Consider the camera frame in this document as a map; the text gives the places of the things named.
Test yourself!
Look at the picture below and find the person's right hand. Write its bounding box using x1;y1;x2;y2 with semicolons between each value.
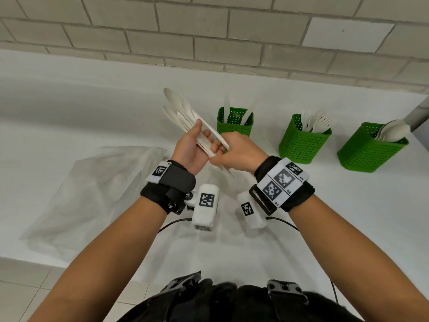
208;131;270;175

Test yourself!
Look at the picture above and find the person's left hand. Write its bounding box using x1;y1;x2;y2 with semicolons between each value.
171;119;225;175

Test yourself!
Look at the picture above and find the pile of white plastic cutlery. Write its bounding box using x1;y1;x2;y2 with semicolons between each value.
162;87;235;178

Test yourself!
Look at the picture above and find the bunch of white plastic forks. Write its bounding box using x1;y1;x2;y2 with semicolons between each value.
300;109;337;134

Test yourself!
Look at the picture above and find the clear plastic bag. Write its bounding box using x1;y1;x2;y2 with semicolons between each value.
20;145;168;257

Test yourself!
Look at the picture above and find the white plastic spoon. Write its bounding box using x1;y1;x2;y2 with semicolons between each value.
382;121;412;143
374;119;406;141

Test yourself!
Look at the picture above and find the person's left forearm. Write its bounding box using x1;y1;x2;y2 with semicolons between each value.
28;197;168;322

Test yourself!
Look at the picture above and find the person's right forearm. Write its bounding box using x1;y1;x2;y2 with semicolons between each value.
288;195;429;322

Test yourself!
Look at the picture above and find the person's black clothing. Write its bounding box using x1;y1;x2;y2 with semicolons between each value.
117;271;366;322

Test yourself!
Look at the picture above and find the black left wrist band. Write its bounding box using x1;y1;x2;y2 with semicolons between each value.
140;160;197;216

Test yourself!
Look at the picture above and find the black wrist band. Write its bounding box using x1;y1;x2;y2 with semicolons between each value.
140;160;197;216
248;156;316;217

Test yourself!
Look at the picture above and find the black right wrist band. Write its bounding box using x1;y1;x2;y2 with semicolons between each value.
248;156;316;217

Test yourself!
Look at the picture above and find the black harness buckle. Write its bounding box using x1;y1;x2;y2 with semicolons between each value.
157;271;202;304
267;280;310;305

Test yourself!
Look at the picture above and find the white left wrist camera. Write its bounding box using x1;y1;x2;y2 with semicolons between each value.
191;183;221;232

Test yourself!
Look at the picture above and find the black left camera cable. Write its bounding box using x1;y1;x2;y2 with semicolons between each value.
157;217;193;233

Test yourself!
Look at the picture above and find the black camera cable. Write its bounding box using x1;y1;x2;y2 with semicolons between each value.
157;217;193;233
265;216;338;304

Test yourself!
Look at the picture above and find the black right camera cable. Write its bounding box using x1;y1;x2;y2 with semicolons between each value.
265;216;338;304

